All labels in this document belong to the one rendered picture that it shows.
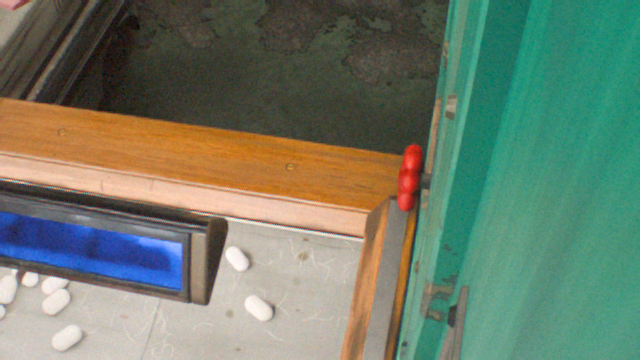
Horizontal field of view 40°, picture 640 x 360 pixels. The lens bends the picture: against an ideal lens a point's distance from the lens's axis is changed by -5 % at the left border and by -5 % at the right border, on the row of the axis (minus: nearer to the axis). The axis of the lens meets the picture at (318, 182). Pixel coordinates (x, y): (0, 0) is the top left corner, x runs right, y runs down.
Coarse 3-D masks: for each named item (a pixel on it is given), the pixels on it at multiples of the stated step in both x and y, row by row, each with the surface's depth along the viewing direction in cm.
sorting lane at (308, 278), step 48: (240, 240) 112; (288, 240) 112; (336, 240) 112; (96, 288) 109; (240, 288) 109; (288, 288) 109; (336, 288) 109; (0, 336) 105; (48, 336) 105; (96, 336) 105; (144, 336) 105; (192, 336) 105; (240, 336) 105; (288, 336) 105; (336, 336) 105
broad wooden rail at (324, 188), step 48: (0, 144) 117; (48, 144) 117; (96, 144) 117; (144, 144) 117; (192, 144) 117; (240, 144) 117; (288, 144) 117; (96, 192) 116; (144, 192) 115; (192, 192) 114; (240, 192) 113; (288, 192) 113; (336, 192) 113; (384, 192) 113
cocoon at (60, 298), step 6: (54, 294) 106; (60, 294) 106; (66, 294) 106; (48, 300) 106; (54, 300) 106; (60, 300) 106; (66, 300) 106; (48, 306) 105; (54, 306) 105; (60, 306) 106; (48, 312) 105; (54, 312) 106
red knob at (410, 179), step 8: (408, 152) 56; (416, 152) 56; (408, 160) 56; (416, 160) 56; (400, 168) 57; (408, 168) 56; (416, 168) 56; (400, 176) 57; (408, 176) 56; (416, 176) 56; (424, 176) 57; (400, 184) 56; (408, 184) 56; (416, 184) 56; (424, 184) 57; (400, 192) 57; (408, 192) 56; (416, 192) 57; (400, 200) 57; (408, 200) 56; (400, 208) 58; (408, 208) 57
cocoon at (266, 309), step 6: (246, 300) 106; (252, 300) 106; (258, 300) 106; (246, 306) 106; (252, 306) 105; (258, 306) 105; (264, 306) 105; (270, 306) 106; (252, 312) 106; (258, 312) 105; (264, 312) 105; (270, 312) 105; (258, 318) 106; (264, 318) 105
